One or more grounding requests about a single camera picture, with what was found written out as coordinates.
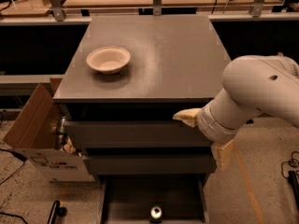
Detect black device bottom left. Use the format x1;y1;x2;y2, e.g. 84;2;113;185
47;201;67;224

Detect black cable left floor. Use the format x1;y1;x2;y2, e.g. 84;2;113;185
0;148;28;187

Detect green can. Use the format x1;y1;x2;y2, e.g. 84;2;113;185
149;205;163;223

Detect open cardboard box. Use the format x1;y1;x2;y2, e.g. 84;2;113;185
4;84;94;182

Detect grey top drawer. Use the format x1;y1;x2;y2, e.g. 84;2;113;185
65;120;210;148

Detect black cable floor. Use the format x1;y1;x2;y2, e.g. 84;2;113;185
0;148;28;187
280;150;299;179

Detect black cable right floor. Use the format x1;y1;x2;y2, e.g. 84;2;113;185
280;150;299;179

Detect grey middle drawer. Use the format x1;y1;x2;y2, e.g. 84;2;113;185
83;155;217;175

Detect grey bottom drawer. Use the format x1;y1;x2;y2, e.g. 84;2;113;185
99;175;209;224

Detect black device right edge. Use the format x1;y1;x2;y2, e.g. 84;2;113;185
288;171;299;211

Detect cans inside cardboard box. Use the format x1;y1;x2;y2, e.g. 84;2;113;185
57;117;82;157

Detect metal railing frame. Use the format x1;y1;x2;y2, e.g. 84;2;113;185
0;0;299;21

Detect grey drawer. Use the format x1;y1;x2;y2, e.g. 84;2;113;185
83;155;217;175
65;120;210;148
99;175;209;224

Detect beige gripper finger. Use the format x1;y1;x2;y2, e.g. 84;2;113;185
173;108;201;127
211;140;234;171

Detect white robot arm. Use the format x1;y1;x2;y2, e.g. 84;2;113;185
173;55;299;146

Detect beige paper bowl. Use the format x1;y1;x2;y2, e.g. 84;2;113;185
86;46;131;75

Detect grey drawer cabinet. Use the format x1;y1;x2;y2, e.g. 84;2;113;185
52;14;247;224

